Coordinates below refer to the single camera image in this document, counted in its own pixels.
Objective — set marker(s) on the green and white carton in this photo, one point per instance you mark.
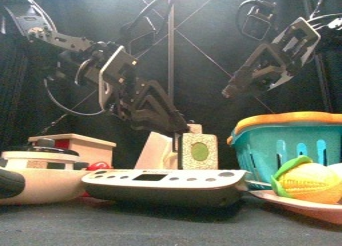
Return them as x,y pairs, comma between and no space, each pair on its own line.
199,151

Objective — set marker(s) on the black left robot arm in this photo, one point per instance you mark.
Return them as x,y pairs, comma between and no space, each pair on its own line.
54,36

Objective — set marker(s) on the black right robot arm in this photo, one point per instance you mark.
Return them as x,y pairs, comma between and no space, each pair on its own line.
329,26

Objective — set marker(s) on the wooden toy drawer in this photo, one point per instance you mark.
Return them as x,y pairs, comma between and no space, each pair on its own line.
81,146

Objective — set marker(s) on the red toy piece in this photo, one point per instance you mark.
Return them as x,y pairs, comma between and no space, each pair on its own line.
99,166

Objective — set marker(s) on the beige wooden block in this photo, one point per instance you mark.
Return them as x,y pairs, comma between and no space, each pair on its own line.
155,153

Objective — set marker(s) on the teal basket with orange rim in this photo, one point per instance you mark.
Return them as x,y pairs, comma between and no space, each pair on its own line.
289,140

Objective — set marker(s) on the grey toy control panel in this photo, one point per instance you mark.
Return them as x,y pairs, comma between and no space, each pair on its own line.
165,187

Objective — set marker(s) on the white toy kitchen appliance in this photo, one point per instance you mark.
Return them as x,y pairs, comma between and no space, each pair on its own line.
41,176

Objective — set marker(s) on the toy corn cob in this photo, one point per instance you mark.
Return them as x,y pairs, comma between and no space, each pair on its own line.
308,182

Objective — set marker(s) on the pink plate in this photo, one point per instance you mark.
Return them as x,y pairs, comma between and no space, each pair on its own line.
308,208

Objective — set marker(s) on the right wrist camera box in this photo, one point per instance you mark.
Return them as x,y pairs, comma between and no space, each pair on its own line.
258,20

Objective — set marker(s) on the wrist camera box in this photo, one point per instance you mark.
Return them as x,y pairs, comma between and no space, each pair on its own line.
139,36
258,20

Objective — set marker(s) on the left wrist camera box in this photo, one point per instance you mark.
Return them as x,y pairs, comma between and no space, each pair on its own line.
139,36

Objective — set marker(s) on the metal frame pole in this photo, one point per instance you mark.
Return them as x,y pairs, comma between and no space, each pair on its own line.
171,40

